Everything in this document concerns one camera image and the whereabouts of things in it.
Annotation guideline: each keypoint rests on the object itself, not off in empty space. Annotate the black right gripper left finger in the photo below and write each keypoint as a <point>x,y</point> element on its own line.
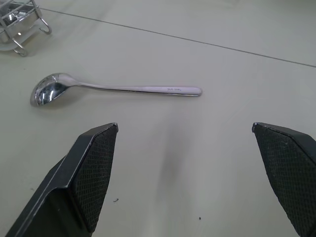
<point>74,177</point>

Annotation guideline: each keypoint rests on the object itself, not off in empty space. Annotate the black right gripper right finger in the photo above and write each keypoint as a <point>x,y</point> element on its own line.
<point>291,172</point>

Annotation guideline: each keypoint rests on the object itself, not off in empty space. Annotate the stainless steel spoon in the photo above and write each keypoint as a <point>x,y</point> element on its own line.
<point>61,85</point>

